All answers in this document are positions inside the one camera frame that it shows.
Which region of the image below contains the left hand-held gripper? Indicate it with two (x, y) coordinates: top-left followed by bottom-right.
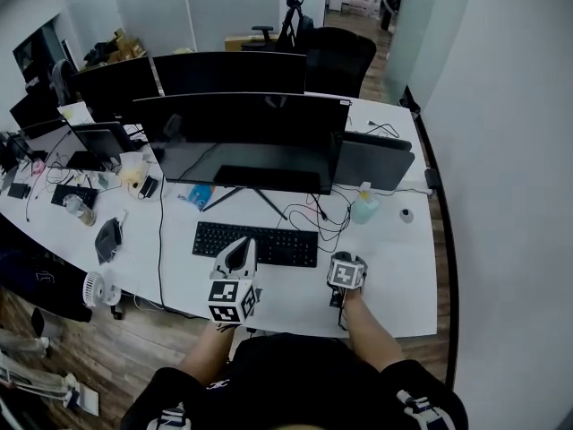
(207, 236), (264, 327)

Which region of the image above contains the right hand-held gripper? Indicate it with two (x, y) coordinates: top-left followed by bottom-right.
(326, 256), (372, 309)

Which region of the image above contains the person's right forearm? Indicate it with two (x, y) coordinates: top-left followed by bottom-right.
(343, 289), (406, 374)

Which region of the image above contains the person's left forearm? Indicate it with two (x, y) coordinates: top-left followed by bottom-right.
(177, 322), (237, 387)

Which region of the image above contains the black electronic device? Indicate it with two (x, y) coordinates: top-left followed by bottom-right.
(49, 183), (99, 211)

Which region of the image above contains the black monitor stand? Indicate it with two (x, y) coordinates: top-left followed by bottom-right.
(201, 185), (288, 222)

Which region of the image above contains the green sanitizer bottle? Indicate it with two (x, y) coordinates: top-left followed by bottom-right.
(350, 180), (381, 226)

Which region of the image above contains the blue packet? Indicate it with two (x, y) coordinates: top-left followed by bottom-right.
(186, 184), (217, 213)

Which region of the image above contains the dark grey laptop panel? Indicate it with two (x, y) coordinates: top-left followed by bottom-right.
(334, 131), (416, 193)

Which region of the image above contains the black power bank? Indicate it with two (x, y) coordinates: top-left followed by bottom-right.
(138, 176), (160, 201)

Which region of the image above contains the large black monitor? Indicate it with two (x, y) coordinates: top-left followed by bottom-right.
(132, 91), (351, 196)

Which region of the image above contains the person's black shirt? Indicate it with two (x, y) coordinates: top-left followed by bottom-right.
(119, 331), (470, 430)

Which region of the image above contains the black power adapter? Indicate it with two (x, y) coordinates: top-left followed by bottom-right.
(423, 167), (442, 193)

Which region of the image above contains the yellow tissue box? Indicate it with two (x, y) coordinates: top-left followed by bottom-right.
(117, 151), (150, 185)

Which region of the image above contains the small white desk fan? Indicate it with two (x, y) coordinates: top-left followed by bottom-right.
(81, 270), (123, 309)

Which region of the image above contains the clear glass jar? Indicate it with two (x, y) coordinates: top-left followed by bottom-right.
(62, 193), (98, 228)

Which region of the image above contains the small black monitor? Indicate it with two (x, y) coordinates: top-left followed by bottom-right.
(66, 120), (139, 173)

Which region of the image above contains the black mesh office chair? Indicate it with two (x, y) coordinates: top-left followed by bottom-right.
(305, 26), (378, 99)

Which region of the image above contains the flat cardboard box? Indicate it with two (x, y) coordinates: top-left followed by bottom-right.
(223, 34), (282, 54)

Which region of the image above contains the black office chair with headrest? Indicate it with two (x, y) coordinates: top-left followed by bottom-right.
(241, 0), (315, 54)

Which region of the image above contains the pile of cardboard boxes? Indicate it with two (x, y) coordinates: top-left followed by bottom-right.
(81, 28), (150, 69)

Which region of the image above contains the open grey laptop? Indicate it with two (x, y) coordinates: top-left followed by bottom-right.
(8, 90), (87, 152)

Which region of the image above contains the looped black cable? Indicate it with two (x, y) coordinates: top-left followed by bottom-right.
(273, 193), (353, 244)

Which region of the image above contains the black desk cable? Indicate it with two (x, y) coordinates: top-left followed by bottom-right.
(157, 141), (167, 309)

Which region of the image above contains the black cable with plug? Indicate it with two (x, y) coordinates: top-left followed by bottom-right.
(365, 119), (400, 139)

